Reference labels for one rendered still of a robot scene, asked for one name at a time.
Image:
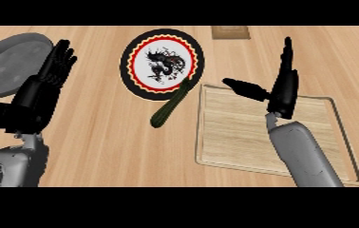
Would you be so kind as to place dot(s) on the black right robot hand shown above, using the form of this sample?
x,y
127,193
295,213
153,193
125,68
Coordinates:
x,y
282,89

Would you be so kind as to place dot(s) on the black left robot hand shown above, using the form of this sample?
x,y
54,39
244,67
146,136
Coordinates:
x,y
40,89

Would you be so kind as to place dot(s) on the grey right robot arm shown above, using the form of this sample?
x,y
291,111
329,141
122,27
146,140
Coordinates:
x,y
303,152

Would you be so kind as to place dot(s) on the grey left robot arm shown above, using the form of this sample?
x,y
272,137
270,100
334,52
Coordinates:
x,y
20,162

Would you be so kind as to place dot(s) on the pale wooden tray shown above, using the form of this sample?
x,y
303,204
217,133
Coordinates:
x,y
270,132

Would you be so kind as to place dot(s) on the dark green squash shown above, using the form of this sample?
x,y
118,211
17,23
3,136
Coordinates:
x,y
171,104

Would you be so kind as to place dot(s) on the black rimmed decorated plate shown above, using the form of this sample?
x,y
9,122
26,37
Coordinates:
x,y
161,64

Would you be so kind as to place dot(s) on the grey round pan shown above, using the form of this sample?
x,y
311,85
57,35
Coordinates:
x,y
20,62

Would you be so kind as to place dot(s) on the brown wooden block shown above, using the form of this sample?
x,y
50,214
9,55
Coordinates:
x,y
229,32

